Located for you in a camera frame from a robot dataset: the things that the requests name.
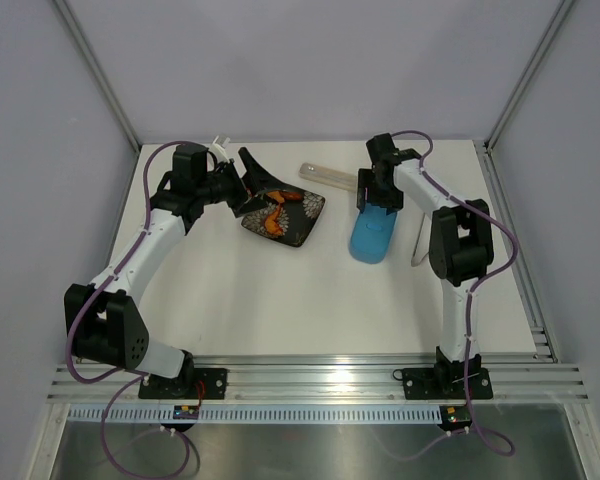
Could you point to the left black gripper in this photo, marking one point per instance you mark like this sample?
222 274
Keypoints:
257 180

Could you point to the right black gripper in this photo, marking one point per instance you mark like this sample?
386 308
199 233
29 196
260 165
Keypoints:
394 202

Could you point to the blue lunch box lid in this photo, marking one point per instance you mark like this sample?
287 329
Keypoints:
373 230

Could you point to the blue lunch box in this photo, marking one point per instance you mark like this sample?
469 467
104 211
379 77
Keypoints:
368 257

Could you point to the metal tongs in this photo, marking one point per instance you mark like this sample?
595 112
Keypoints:
421 249

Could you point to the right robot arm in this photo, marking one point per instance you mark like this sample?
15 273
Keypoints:
460 252

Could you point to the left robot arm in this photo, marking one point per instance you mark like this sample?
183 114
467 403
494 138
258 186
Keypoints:
103 319

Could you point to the fried chicken wing top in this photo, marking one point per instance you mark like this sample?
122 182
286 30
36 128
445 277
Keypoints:
281 196

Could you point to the fried chicken piece lower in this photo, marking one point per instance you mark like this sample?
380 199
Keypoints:
271 224

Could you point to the black floral square plate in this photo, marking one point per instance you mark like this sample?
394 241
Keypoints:
298 218

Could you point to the left circuit board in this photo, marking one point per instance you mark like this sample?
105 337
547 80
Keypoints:
186 412

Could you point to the circuit board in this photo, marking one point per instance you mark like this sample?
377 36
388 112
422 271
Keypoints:
186 412
455 418

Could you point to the right circuit board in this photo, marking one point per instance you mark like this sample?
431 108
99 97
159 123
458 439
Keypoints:
455 418

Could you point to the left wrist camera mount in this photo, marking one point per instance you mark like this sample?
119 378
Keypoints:
218 148

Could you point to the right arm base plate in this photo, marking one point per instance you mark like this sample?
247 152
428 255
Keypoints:
424 384

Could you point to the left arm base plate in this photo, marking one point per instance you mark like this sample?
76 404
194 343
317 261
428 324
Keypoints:
211 383

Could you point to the white slotted cable duct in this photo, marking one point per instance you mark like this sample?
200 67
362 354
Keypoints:
265 414

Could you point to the aluminium rail front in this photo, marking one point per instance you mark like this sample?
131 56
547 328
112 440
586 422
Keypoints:
367 379

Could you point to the left aluminium frame post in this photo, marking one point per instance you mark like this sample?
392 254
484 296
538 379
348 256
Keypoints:
71 23

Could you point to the aluminium frame post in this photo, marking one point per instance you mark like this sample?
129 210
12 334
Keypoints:
533 65
71 23

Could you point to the right aluminium frame post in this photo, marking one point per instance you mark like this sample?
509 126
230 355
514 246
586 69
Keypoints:
533 65

